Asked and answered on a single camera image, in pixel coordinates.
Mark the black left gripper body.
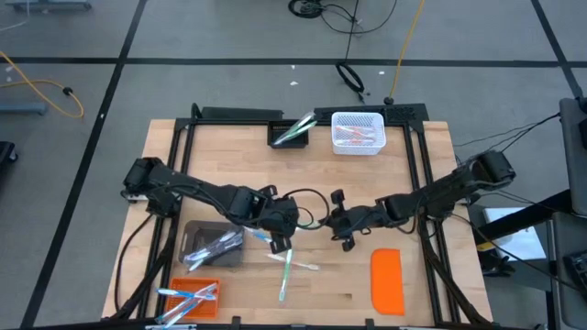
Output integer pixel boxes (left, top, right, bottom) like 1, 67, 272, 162
260, 197, 301, 240

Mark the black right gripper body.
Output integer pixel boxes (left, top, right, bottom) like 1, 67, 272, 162
326, 204, 387, 240

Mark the blue toothbrush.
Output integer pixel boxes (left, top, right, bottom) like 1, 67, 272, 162
154, 282, 220, 325
155, 287, 217, 302
242, 225, 275, 245
155, 292, 207, 325

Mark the purple toothbrush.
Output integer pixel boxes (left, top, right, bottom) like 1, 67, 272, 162
184, 230, 240, 263
214, 227, 245, 251
187, 234, 245, 272

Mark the orange toothbrush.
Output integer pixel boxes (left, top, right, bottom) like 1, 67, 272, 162
334, 126, 378, 138
267, 253, 321, 272
337, 132, 380, 146

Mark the green toothbrush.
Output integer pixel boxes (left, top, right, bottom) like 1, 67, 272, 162
278, 248, 295, 304
274, 119, 318, 147
272, 112, 317, 147

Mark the white plastic basket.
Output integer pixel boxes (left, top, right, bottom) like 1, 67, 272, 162
330, 111, 387, 156

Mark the orange flat plastic lid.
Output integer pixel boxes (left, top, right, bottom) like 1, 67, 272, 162
370, 247, 407, 317

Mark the black plastic basket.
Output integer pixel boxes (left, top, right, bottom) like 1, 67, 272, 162
267, 119, 310, 150

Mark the black rectangular box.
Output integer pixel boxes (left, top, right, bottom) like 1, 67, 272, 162
201, 106, 284, 121

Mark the grey plastic bin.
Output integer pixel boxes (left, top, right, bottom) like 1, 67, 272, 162
177, 219, 247, 270

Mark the orange plastic basket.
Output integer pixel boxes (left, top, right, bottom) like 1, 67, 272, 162
164, 277, 222, 321

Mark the white sheet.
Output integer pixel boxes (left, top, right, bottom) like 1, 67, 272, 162
483, 206, 548, 263

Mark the black floor beam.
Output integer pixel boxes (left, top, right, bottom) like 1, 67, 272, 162
476, 190, 572, 242

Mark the grey desk foot bar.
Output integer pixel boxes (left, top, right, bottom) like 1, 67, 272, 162
0, 101, 50, 116
4, 0, 93, 13

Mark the black caster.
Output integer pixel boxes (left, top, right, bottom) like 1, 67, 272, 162
0, 140, 19, 164

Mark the black left camera cable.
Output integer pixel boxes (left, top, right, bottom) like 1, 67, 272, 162
282, 187, 332, 231

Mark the black aluminium table frame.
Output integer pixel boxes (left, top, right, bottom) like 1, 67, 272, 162
101, 103, 495, 330

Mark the yellow hanging cable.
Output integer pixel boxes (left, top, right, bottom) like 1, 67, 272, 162
387, 0, 426, 105

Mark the black hanging cable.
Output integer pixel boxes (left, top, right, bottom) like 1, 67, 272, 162
336, 0, 367, 105

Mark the black coiled floor cable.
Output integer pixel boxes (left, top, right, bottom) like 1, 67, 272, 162
287, 0, 325, 19

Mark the yellow floor cable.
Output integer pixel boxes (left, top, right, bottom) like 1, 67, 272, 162
0, 49, 86, 119

